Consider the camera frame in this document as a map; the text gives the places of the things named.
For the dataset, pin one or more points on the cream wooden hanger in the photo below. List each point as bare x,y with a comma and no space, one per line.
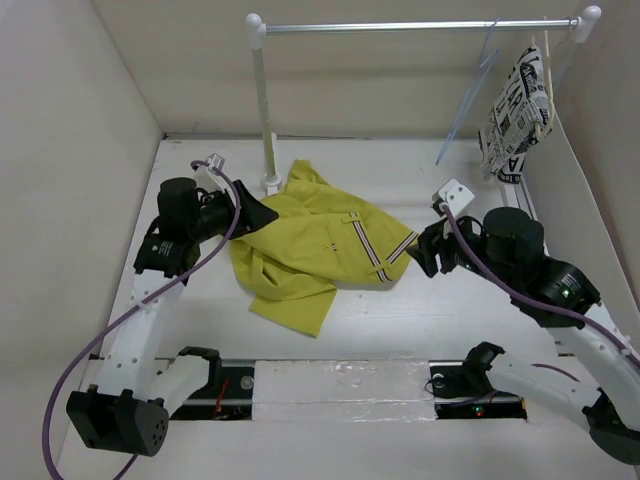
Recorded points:
547,85

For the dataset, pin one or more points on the newspaper print garment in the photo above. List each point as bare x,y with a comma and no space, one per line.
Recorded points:
518,120

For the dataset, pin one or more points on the white clothes rack metal rail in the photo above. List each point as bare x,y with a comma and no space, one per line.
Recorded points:
579,29

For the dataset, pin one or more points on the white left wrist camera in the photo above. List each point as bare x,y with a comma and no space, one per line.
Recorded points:
211,166

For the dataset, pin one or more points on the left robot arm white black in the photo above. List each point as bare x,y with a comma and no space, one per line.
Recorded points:
128,406

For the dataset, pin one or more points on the yellow trousers with striped trim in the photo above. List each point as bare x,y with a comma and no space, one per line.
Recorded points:
322,237

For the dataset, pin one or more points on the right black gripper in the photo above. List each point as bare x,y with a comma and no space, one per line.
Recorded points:
424,251

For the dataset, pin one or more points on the aluminium side rail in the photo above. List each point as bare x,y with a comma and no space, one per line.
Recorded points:
518,196

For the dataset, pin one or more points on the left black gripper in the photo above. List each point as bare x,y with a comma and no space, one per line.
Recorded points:
257,215

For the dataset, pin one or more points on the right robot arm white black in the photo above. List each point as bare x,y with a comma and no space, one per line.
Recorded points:
507,249

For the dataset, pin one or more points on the blue transparent plastic hanger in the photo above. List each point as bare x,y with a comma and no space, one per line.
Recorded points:
486,61

